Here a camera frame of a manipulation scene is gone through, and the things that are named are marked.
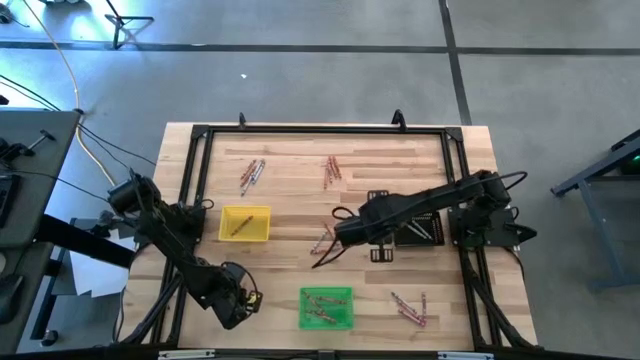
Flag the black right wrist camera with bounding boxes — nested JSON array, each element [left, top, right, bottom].
[[333, 215, 371, 250]]

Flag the black tripod stand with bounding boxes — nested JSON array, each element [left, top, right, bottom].
[[103, 0, 155, 51]]

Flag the grey metal table frame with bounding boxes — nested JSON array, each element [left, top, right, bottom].
[[549, 128, 640, 294]]

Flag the grey side desk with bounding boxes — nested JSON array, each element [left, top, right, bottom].
[[0, 108, 82, 354]]

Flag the green slotted plastic basket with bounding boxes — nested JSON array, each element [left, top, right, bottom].
[[298, 286, 355, 332]]

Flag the black floor cable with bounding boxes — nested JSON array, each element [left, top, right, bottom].
[[77, 122, 159, 171], [0, 73, 64, 112]]

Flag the black desk leg beam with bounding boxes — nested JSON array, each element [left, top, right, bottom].
[[33, 213, 137, 270]]

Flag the black aluminium table frame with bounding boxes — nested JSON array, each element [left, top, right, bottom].
[[115, 123, 540, 351]]

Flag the red and white markers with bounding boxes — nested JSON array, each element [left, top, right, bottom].
[[305, 308, 338, 324]]

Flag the yellow slotted plastic basket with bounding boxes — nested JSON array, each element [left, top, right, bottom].
[[218, 205, 272, 244]]

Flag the black keyboard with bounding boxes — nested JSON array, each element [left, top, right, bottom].
[[0, 172, 22, 230]]

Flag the black hand tool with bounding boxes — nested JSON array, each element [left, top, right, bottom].
[[0, 128, 57, 162]]

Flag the black computer mouse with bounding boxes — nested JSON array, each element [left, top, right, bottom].
[[0, 273, 25, 325]]

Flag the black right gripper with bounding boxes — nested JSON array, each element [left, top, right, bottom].
[[357, 189, 405, 264]]

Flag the silver bracket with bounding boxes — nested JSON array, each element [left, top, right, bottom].
[[157, 349, 217, 360], [437, 351, 496, 360]]

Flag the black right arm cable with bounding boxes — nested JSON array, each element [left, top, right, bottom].
[[310, 169, 530, 270]]

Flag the yellow extension cable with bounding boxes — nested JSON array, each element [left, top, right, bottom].
[[19, 0, 117, 187]]

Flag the black front rail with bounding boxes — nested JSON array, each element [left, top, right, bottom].
[[0, 343, 640, 360]]

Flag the black device green light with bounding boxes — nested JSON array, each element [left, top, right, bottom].
[[618, 152, 640, 176]]

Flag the white paper sheet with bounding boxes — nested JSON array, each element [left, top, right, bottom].
[[68, 219, 139, 300]]

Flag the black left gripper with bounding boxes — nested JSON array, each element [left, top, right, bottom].
[[214, 260, 265, 331]]

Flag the black slotted plastic basket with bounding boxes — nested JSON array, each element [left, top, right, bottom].
[[394, 210, 446, 248]]

